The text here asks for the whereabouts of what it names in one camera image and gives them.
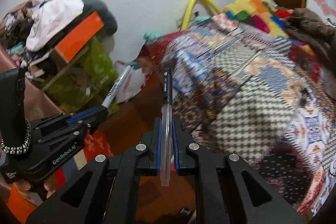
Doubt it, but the black white braided cable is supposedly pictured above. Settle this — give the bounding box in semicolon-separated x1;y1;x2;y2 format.
0;118;32;155

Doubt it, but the colourful patchwork bedspread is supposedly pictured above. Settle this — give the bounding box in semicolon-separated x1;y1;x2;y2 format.
139;14;335;215

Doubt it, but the black silver Sharpie marker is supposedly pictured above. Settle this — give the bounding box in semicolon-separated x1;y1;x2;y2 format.
101;65;131;109

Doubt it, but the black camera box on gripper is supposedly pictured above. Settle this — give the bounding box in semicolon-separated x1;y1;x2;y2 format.
0;67;26;147

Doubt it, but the multicolour blocks blanket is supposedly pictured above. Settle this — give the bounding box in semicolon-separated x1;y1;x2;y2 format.
223;0;315;56

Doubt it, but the white cloth on pile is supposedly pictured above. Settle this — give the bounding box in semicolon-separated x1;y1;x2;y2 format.
26;0;84;52

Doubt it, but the dark grey cushion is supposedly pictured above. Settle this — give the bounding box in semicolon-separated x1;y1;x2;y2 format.
82;0;118;36

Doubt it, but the white plastic bag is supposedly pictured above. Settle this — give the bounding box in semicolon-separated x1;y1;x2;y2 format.
114;61;146;103

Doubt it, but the brown puffy jacket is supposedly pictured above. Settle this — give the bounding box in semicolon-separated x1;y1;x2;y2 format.
284;8;335;72

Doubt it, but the green patterned bag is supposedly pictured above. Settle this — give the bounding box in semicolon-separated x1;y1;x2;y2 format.
35;36;118;113

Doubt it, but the orange box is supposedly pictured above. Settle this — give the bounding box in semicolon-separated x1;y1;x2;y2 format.
54;11;104;64

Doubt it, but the clear black ballpoint pen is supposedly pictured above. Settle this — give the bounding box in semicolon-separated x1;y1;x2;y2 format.
160;68;173;186

